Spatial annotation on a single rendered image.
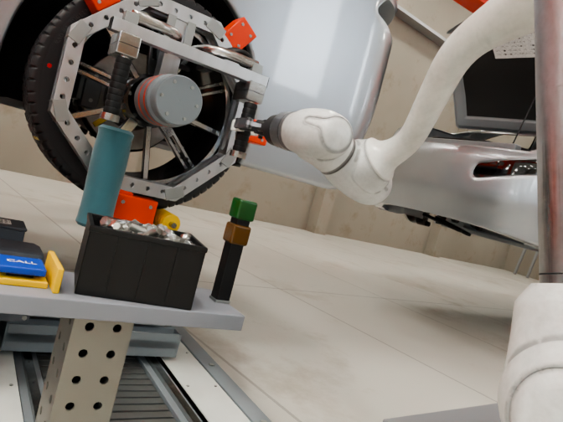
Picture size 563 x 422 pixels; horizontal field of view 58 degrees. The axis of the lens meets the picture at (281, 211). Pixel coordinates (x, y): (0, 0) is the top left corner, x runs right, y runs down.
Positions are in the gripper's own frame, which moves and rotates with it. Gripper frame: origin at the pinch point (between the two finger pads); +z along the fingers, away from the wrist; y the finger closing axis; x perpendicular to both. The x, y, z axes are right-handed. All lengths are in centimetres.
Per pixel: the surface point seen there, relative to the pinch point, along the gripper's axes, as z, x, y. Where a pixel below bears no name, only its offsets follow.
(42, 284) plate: -37, -37, -46
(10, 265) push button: -36, -35, -51
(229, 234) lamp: -33.8, -24.2, -14.2
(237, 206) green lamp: -34.3, -18.5, -14.2
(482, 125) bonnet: 185, 87, 322
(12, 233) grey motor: 21, -42, -46
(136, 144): 51, -11, -13
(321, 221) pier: 653, -59, 530
